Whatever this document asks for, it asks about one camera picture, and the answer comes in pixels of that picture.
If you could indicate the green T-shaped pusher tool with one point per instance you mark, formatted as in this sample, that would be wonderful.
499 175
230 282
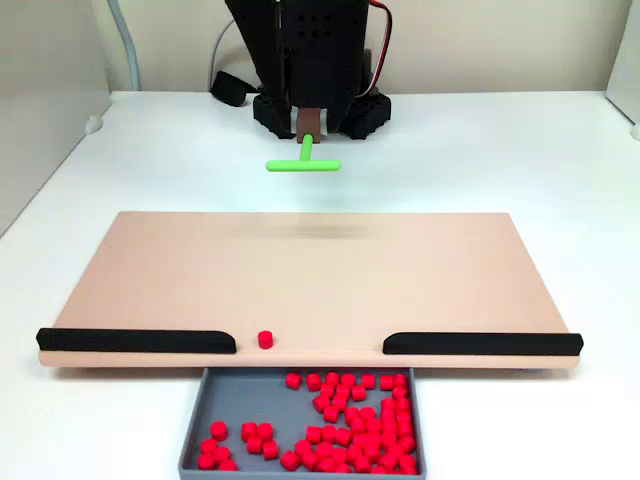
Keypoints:
303 165

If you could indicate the red cylindrical granule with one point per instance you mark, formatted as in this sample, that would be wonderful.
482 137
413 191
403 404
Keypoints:
343 436
228 465
331 414
206 461
332 378
208 446
313 382
218 430
254 444
328 433
386 382
265 339
400 380
322 403
303 446
221 454
265 431
290 460
313 434
270 450
368 381
310 459
249 431
357 392
294 380
348 379

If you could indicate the small white bumper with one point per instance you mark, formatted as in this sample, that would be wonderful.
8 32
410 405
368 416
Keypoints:
92 125
636 131

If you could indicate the pink flat board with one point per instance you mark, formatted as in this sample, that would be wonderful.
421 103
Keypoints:
320 280

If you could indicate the grey side panel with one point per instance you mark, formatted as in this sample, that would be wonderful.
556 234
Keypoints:
40 150

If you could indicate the white side panel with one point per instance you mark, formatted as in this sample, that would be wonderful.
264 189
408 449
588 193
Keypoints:
627 60

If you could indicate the black foam barrier strip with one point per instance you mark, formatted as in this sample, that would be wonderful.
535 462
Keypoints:
480 344
135 341

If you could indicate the grey rectangular tray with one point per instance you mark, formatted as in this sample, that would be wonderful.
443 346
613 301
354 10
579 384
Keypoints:
250 400

